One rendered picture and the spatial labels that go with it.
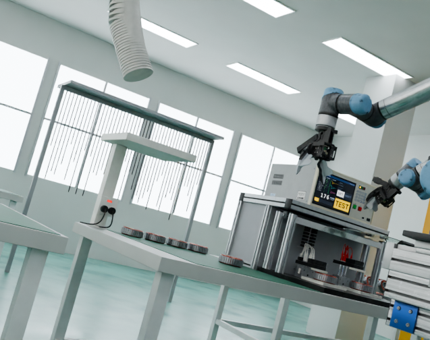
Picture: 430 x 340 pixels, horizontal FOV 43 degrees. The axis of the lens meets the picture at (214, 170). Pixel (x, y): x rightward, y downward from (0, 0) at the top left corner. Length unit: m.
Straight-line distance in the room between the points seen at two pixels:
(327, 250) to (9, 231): 1.81
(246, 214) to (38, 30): 6.30
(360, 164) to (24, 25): 5.11
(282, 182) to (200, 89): 6.75
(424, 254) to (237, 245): 1.24
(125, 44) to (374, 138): 4.52
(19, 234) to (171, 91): 7.81
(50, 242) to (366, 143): 5.73
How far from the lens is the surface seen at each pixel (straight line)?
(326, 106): 2.10
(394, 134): 7.05
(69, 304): 2.79
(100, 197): 2.71
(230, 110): 9.84
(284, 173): 2.92
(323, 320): 6.90
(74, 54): 8.78
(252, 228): 2.81
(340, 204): 2.83
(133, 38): 2.97
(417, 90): 2.08
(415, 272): 1.89
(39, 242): 1.63
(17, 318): 1.71
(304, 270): 2.72
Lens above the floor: 0.87
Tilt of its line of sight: 6 degrees up
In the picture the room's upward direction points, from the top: 15 degrees clockwise
